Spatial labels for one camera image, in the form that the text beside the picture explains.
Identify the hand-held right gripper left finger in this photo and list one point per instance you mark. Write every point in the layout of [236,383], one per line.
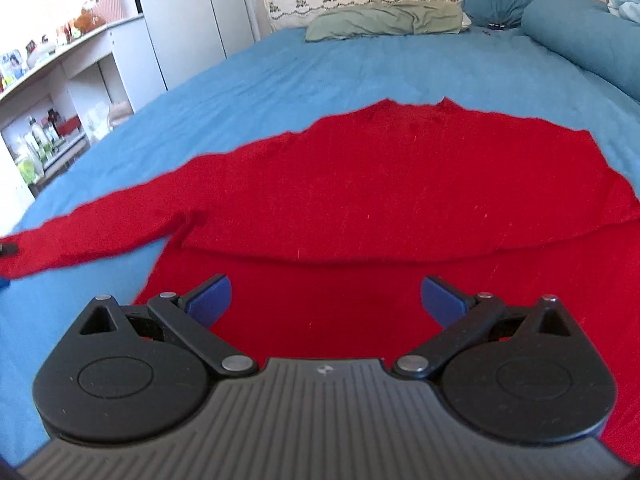
[214,298]

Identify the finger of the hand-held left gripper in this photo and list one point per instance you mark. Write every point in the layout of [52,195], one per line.
[9,249]

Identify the red sweater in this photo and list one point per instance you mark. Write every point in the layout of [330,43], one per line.
[400,210]

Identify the white shelf unit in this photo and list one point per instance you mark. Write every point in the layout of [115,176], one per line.
[60,90]

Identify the pink striped box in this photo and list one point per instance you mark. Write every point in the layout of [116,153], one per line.
[107,9]

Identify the blue rolled duvet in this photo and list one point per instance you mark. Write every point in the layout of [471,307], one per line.
[580,35]

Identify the blue bed sheet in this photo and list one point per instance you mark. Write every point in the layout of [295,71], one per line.
[280,85]

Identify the green pillow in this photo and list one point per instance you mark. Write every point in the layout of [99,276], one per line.
[385,20]

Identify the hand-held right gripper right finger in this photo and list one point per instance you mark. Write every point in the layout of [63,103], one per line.
[440,301]

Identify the green bottle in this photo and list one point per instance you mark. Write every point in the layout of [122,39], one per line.
[25,169]

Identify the white wardrobe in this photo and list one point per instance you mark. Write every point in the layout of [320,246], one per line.
[190,15]

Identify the red box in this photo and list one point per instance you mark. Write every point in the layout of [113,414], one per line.
[70,125]

